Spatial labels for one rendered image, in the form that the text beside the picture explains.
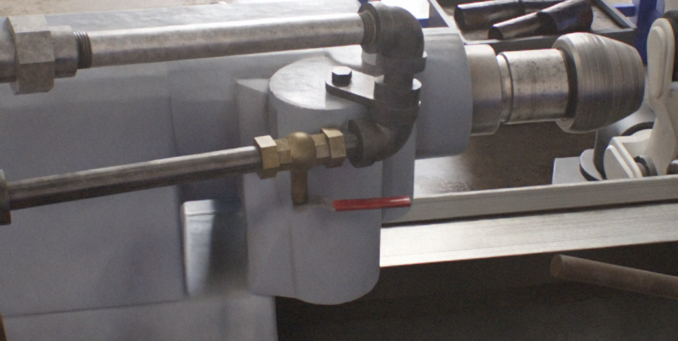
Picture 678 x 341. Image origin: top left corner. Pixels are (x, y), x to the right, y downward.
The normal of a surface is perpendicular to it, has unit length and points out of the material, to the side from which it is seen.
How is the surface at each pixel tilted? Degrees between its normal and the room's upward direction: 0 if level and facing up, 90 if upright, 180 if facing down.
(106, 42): 46
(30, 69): 101
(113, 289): 66
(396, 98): 82
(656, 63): 90
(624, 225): 0
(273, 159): 60
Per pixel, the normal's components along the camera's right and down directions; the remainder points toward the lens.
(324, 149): 0.37, 0.10
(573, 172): 0.00, -0.86
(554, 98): 0.14, 0.36
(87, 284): 0.14, 0.10
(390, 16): 0.40, -0.31
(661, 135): -0.99, 0.06
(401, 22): 0.47, -0.10
